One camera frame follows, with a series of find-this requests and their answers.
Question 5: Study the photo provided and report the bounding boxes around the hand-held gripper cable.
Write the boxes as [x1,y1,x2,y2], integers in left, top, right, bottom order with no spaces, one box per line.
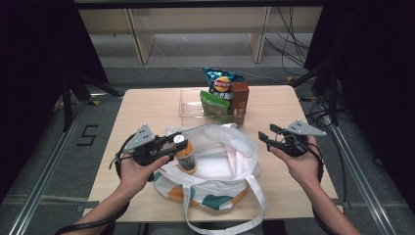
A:
[304,141,332,235]
[53,131,138,235]

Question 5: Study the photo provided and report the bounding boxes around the green snack packet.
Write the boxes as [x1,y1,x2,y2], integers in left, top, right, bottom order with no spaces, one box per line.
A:
[199,89,231,118]

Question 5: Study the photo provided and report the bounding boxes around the right hand-held gripper cable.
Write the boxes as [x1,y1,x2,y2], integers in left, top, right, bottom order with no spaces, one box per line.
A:
[304,141,332,235]

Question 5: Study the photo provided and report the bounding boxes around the orange juice bottle white cap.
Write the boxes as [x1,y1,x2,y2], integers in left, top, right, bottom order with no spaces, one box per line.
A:
[172,133,199,175]

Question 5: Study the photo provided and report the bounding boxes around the white tote bag coloured dots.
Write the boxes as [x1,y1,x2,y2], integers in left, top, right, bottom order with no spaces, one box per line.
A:
[152,121,267,235]

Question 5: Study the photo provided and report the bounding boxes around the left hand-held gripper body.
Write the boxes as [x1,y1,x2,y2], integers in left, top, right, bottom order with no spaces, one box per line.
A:
[122,122,171,167]

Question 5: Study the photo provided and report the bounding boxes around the black power cable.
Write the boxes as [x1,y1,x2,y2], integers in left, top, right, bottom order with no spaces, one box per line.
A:
[263,6,309,76]
[287,6,311,52]

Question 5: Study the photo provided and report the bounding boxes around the beige desk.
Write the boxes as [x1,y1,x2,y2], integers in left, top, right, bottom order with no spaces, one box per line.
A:
[77,6,324,66]

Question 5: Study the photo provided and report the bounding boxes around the blue chip bag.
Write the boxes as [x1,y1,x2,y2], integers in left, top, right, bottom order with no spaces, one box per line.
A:
[203,67,246,101]

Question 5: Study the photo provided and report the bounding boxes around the black metal stand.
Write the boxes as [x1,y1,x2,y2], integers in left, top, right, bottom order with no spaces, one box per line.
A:
[290,63,339,126]
[62,70,123,131]

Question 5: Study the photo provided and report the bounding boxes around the left hand-held gripper cable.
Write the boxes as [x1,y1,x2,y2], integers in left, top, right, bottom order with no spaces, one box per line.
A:
[53,131,138,235]

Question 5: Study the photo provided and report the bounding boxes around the clear plastic tray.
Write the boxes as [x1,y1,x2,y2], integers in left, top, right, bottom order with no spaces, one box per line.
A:
[177,87,249,129]

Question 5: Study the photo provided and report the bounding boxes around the person's right hand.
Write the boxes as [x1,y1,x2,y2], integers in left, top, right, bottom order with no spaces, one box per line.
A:
[269,135,324,192]

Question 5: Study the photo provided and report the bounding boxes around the aluminium floor rail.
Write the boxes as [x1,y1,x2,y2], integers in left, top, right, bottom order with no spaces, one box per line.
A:
[321,116,397,235]
[8,94,96,235]

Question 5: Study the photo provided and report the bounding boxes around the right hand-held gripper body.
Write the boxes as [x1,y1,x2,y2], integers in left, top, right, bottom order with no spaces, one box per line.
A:
[274,118,328,159]

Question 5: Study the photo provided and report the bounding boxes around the black curtain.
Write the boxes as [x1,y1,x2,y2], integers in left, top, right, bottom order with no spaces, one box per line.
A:
[304,0,415,207]
[0,0,109,204]

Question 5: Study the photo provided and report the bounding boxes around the person's left hand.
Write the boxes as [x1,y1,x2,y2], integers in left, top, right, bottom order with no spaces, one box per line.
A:
[117,154,171,198]

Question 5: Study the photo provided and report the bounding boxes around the black floor cable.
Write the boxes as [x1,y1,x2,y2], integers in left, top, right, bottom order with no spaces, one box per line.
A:
[306,94,349,235]

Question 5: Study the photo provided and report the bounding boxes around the brown drink carton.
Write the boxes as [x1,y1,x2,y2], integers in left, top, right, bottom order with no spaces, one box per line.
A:
[229,81,251,126]

